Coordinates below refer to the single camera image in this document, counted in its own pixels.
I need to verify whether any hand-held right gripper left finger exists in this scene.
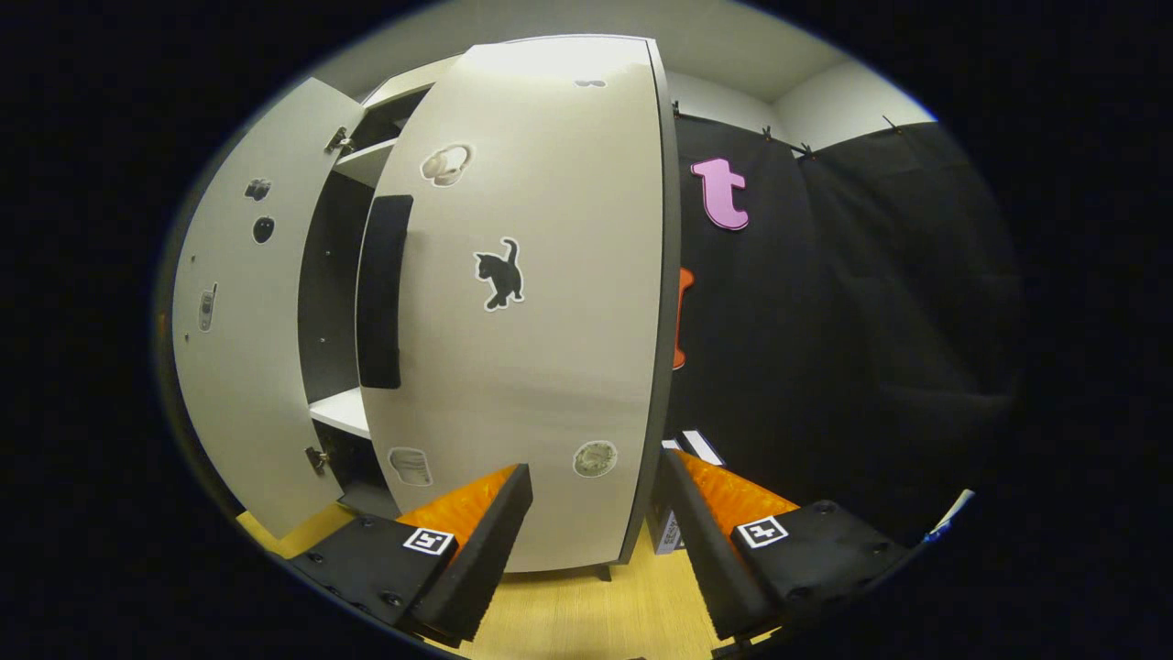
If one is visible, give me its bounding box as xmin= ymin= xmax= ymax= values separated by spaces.
xmin=286 ymin=463 xmax=534 ymax=647

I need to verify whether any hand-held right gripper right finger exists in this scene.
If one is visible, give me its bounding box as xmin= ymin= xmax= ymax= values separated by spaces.
xmin=658 ymin=447 xmax=913 ymax=643

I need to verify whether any white cabinet door with handle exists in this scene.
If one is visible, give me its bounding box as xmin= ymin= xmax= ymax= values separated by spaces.
xmin=356 ymin=35 xmax=684 ymax=575

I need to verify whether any white book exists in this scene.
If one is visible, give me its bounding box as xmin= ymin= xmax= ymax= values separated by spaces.
xmin=649 ymin=438 xmax=687 ymax=557

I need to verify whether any dark blue book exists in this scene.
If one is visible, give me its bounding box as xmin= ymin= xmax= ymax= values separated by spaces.
xmin=682 ymin=429 xmax=728 ymax=468

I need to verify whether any black backdrop cloth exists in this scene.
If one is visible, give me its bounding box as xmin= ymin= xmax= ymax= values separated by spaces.
xmin=664 ymin=108 xmax=1024 ymax=551

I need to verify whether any white cabinet door with stickers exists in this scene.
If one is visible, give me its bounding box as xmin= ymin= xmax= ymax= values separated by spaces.
xmin=171 ymin=77 xmax=367 ymax=541

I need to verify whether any white grey cabinet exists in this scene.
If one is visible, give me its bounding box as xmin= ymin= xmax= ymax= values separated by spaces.
xmin=297 ymin=55 xmax=468 ymax=520

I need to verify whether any black bar door handle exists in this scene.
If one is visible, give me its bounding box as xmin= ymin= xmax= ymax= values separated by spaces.
xmin=356 ymin=193 xmax=415 ymax=391

